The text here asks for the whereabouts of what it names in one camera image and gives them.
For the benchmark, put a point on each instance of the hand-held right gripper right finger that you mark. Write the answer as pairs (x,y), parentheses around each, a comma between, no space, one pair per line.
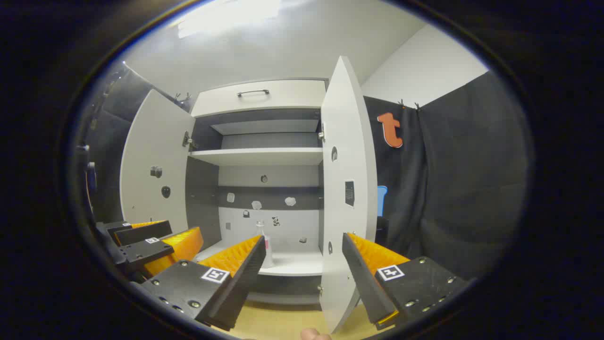
(363,278)

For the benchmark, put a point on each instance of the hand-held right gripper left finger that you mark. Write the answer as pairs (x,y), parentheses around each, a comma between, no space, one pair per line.
(240,283)

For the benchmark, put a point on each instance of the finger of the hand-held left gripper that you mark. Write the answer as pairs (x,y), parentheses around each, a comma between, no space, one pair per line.
(141,231)
(141,251)

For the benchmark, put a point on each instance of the clear bottle with red label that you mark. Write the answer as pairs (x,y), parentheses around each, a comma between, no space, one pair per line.
(268,252)

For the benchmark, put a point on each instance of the white cabinet door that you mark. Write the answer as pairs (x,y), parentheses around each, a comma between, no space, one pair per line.
(151,141)
(347,141)

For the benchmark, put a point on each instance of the white cabinet shelf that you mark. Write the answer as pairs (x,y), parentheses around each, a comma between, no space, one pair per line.
(259,156)
(292,264)

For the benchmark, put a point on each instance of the white and grey cabinet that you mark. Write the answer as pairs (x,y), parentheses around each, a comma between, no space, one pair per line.
(302,222)

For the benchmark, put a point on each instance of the white cabinet drawer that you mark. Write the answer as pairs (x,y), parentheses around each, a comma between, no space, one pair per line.
(292,94)

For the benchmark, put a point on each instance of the black backdrop cloth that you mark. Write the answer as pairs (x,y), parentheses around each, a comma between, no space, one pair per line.
(472,165)

